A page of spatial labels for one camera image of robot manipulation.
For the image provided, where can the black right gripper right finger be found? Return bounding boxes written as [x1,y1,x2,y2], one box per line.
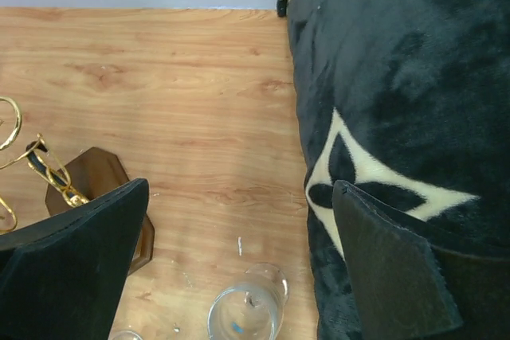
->
[332,181,509,339]

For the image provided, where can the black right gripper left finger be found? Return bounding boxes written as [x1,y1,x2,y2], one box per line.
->
[1,178,149,339]

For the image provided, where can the clear wine glass back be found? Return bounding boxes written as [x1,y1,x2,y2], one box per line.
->
[108,329,143,340]

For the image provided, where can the clear wine glass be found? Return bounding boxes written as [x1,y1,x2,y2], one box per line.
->
[207,263,288,340]
[108,329,143,340]

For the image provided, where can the clear wine glass front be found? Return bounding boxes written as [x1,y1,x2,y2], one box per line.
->
[207,263,288,340]

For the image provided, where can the black floral plush pillow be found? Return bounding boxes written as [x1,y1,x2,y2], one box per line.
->
[277,0,509,339]

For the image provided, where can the gold wire wine glass rack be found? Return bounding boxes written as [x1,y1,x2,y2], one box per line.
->
[1,96,155,275]

